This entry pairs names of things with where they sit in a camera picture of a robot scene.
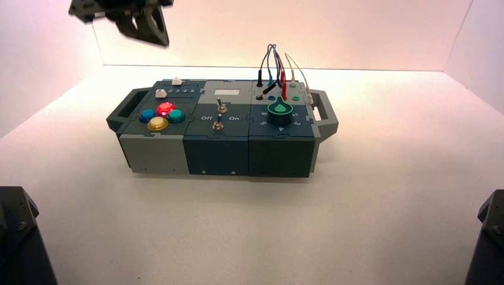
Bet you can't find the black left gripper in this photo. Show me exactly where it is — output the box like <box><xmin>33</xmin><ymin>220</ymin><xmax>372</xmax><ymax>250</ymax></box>
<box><xmin>68</xmin><ymin>0</ymin><xmax>174</xmax><ymax>47</ymax></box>

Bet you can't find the red round push button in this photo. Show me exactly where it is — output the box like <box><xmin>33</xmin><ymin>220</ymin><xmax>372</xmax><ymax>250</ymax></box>
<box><xmin>156</xmin><ymin>102</ymin><xmax>175</xmax><ymax>118</ymax></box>

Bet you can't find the green round push button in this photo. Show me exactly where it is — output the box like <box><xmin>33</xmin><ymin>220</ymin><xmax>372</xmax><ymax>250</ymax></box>
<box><xmin>167</xmin><ymin>109</ymin><xmax>187</xmax><ymax>124</ymax></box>

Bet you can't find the yellow round push button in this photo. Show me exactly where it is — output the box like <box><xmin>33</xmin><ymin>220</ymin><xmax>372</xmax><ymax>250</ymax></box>
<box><xmin>147</xmin><ymin>116</ymin><xmax>169</xmax><ymax>132</ymax></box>

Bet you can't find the blue grey control box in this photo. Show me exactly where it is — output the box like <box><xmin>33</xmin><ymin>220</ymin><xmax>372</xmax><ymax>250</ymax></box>
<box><xmin>106</xmin><ymin>78</ymin><xmax>339</xmax><ymax>179</ymax></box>

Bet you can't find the green black rotary knob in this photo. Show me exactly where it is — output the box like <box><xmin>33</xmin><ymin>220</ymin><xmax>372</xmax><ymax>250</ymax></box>
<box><xmin>267</xmin><ymin>96</ymin><xmax>294</xmax><ymax>126</ymax></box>

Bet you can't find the black banana plug cable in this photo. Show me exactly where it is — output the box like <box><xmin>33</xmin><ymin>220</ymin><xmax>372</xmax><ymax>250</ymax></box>
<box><xmin>256</xmin><ymin>44</ymin><xmax>277</xmax><ymax>100</ymax></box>

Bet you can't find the blue banana plug cable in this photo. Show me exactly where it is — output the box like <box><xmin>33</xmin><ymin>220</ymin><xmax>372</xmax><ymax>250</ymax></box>
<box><xmin>267</xmin><ymin>44</ymin><xmax>281</xmax><ymax>88</ymax></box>

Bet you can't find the red banana plug cable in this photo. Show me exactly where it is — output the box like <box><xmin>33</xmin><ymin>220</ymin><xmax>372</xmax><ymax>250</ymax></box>
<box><xmin>273</xmin><ymin>45</ymin><xmax>288</xmax><ymax>101</ymax></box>

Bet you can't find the white banana plug cable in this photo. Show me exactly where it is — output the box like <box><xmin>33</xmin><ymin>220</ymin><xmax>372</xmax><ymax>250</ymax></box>
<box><xmin>284</xmin><ymin>53</ymin><xmax>314</xmax><ymax>105</ymax></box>

